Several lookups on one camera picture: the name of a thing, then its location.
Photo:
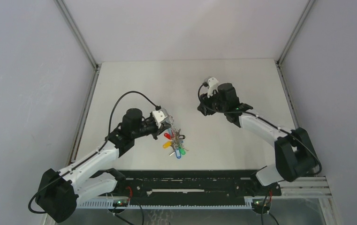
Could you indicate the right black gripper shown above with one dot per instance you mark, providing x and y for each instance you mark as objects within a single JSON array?
[{"x": 205, "y": 106}]

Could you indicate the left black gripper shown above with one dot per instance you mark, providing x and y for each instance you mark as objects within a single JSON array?
[{"x": 164, "y": 126}]

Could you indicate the bunch of coloured tagged keys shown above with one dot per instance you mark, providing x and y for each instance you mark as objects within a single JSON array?
[{"x": 175, "y": 141}]

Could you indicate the blue handled metal keyring holder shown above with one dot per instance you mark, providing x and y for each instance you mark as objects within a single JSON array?
[{"x": 170, "y": 121}]

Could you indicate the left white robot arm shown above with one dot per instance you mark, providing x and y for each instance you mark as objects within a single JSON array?
[{"x": 60, "y": 192}]

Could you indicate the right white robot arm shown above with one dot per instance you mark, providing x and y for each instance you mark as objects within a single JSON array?
[{"x": 294, "y": 153}]

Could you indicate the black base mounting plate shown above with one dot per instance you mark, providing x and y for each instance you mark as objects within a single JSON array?
[{"x": 191, "y": 186}]

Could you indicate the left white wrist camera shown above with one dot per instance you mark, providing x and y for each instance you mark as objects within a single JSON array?
[{"x": 160, "y": 116}]

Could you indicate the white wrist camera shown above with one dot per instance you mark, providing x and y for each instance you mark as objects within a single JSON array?
[
  {"x": 160, "y": 116},
  {"x": 212, "y": 86}
]

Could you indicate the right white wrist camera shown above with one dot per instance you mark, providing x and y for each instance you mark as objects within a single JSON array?
[{"x": 212, "y": 86}]

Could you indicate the aluminium frame rail right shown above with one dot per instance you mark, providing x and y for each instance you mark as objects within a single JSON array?
[{"x": 280, "y": 63}]

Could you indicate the aluminium frame rail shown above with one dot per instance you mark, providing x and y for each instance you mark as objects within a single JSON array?
[
  {"x": 280, "y": 63},
  {"x": 81, "y": 68}
]

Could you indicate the white slotted cable duct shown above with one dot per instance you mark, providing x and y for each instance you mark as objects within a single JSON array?
[{"x": 244, "y": 203}]

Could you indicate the aluminium frame rail left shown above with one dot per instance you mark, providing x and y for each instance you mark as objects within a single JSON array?
[{"x": 81, "y": 68}]

